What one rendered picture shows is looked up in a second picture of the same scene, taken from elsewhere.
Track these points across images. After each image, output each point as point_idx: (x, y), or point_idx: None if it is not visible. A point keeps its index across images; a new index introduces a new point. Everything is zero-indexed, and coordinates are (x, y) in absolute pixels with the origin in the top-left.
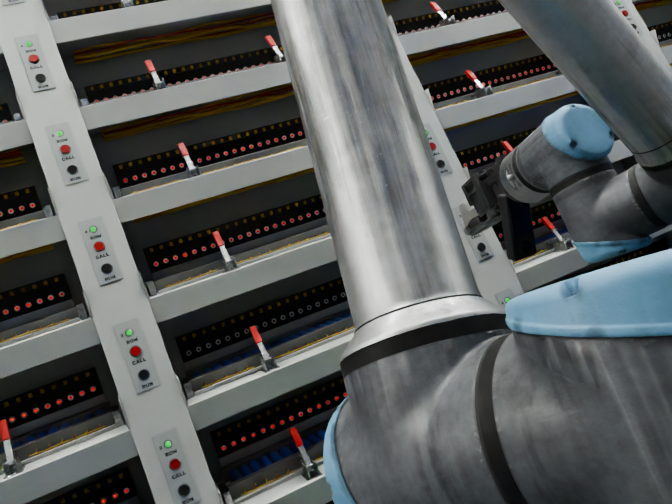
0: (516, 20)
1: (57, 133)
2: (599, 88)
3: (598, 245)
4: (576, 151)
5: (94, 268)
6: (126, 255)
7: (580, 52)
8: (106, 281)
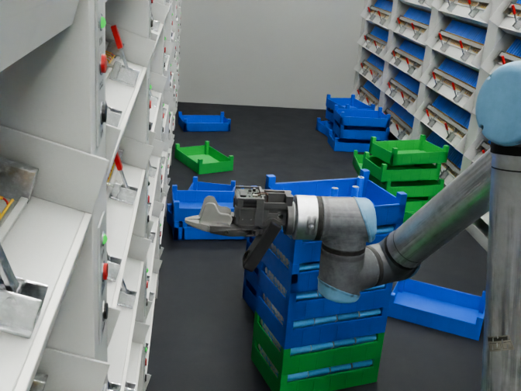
0: (470, 200)
1: (103, 23)
2: (446, 238)
3: (352, 296)
4: (374, 239)
5: (100, 314)
6: (105, 280)
7: (466, 226)
8: (102, 333)
